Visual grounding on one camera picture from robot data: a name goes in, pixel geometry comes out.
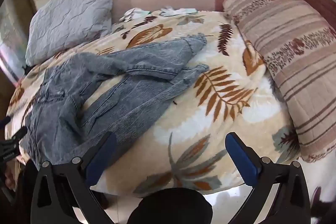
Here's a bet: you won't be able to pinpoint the person's left hand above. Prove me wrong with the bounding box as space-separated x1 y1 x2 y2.
5 167 18 189

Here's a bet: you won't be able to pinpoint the black rounded object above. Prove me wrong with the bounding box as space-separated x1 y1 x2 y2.
126 187 214 224

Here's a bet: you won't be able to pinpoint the striped beige folded quilt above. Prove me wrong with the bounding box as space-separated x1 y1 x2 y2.
223 0 336 163

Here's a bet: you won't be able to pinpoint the grey quilted pillow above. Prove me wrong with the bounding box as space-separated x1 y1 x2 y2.
25 0 116 66

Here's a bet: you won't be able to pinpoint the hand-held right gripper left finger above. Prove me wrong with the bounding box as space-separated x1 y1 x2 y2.
30 131 117 224

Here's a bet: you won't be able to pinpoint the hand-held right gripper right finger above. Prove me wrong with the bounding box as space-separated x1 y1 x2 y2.
225 132 312 224

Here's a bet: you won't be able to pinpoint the leaf-print fleece blanket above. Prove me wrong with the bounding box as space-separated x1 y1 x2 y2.
5 10 301 194

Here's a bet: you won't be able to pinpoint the white dark-patterned cloth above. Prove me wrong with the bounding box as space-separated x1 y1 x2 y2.
309 186 336 224

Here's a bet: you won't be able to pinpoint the grey-blue denim pants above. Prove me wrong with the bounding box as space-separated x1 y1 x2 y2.
22 33 210 165

